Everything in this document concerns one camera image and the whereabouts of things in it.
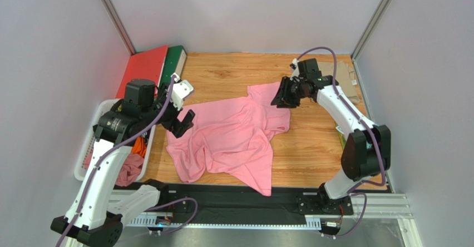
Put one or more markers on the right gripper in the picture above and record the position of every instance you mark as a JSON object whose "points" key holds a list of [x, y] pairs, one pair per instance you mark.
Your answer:
{"points": [[290, 92]]}

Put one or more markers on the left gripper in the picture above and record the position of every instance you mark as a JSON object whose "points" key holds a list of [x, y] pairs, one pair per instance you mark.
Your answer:
{"points": [[174, 124]]}

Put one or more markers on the pink t-shirt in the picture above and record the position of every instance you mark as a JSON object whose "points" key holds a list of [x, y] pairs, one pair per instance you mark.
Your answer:
{"points": [[232, 136]]}

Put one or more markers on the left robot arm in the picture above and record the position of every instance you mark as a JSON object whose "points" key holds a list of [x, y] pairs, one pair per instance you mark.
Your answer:
{"points": [[91, 219]]}

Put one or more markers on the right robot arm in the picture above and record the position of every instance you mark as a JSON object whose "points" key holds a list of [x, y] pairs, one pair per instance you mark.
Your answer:
{"points": [[367, 145]]}

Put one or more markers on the orange garment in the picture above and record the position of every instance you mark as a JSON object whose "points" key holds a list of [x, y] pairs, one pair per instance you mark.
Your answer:
{"points": [[139, 147]]}

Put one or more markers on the green book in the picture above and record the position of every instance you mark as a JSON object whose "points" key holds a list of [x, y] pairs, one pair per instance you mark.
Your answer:
{"points": [[341, 135]]}

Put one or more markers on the dusty pink garment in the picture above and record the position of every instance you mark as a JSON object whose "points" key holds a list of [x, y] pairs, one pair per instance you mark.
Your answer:
{"points": [[130, 170]]}

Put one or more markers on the folded beige t-shirt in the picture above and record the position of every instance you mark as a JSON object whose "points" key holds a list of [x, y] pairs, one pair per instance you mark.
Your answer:
{"points": [[344, 77]]}

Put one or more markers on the green binder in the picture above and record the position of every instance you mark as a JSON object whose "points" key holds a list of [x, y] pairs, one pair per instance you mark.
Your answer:
{"points": [[174, 63]]}

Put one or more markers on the red binder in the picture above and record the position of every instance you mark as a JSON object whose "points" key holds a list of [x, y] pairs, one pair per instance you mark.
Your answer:
{"points": [[144, 65]]}

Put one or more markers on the black base mat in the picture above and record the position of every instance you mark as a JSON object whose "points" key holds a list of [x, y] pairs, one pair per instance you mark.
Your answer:
{"points": [[222, 205]]}

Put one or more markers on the white laundry basket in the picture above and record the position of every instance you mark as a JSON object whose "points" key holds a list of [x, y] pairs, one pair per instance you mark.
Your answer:
{"points": [[87, 147]]}

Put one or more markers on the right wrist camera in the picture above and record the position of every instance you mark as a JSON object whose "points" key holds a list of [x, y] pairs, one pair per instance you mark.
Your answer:
{"points": [[294, 64]]}

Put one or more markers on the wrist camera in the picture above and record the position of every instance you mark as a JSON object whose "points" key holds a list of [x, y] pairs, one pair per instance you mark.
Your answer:
{"points": [[181, 91], [294, 64]]}

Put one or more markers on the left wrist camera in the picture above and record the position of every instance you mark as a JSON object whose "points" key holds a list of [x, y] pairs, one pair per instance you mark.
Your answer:
{"points": [[181, 91]]}

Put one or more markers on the aluminium mounting rail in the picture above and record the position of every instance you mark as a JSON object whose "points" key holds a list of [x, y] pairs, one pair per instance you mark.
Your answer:
{"points": [[365, 206]]}

